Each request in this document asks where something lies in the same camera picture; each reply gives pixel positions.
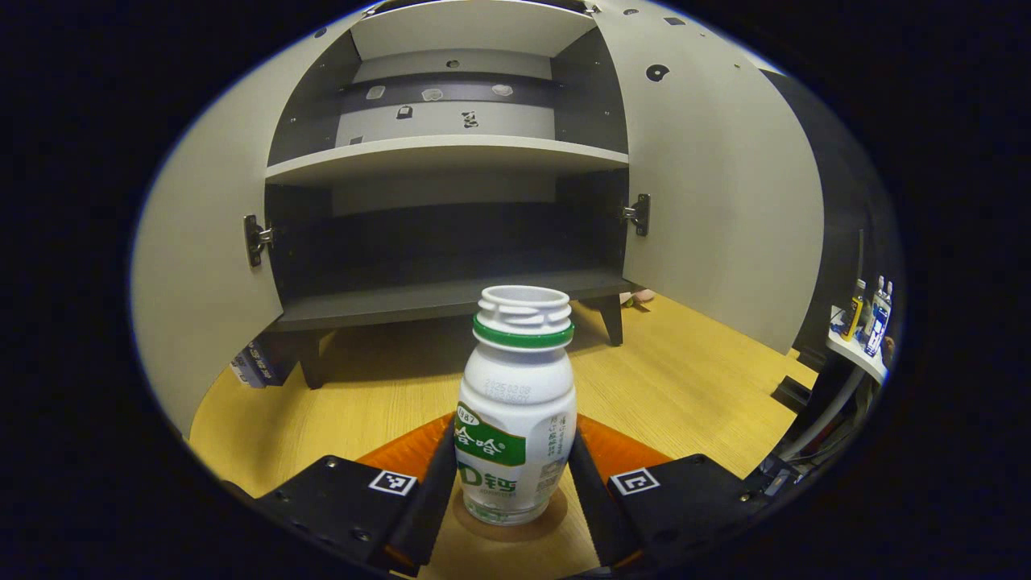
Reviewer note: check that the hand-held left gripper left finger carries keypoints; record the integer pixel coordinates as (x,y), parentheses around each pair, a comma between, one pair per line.
(435,499)

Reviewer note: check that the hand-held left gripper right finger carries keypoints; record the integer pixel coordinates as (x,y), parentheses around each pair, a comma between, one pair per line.
(592,507)

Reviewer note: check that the round brown coaster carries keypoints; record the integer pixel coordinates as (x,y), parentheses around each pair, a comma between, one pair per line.
(556,515)

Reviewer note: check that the white plastic bottle green label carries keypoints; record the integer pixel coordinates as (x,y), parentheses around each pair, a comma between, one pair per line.
(515,403)

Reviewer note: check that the white and grey cabinet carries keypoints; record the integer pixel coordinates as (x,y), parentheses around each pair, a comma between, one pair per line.
(443,242)

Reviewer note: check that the metal door hinge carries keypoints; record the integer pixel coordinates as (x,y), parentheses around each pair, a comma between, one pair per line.
(256,239)
(638,214)

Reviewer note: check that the yellow bottle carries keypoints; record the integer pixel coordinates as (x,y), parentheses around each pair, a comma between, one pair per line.
(854,314)

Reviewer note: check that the blue and white bottle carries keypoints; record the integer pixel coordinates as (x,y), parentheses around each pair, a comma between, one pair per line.
(878,322)

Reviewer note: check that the white cabinet shelf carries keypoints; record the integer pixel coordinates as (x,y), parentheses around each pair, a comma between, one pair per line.
(443,153)
(475,28)

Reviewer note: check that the small pink object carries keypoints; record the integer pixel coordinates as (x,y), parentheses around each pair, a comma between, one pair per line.
(640,297)

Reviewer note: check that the dark blue book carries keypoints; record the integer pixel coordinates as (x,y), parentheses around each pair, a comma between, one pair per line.
(264,362)

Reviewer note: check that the white book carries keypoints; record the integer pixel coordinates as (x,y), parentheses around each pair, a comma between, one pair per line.
(240,372)

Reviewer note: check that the white side table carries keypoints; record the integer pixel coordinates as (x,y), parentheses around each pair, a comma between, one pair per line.
(858,354)

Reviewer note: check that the black backdrop cloth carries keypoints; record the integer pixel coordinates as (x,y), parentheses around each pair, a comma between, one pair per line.
(838,201)

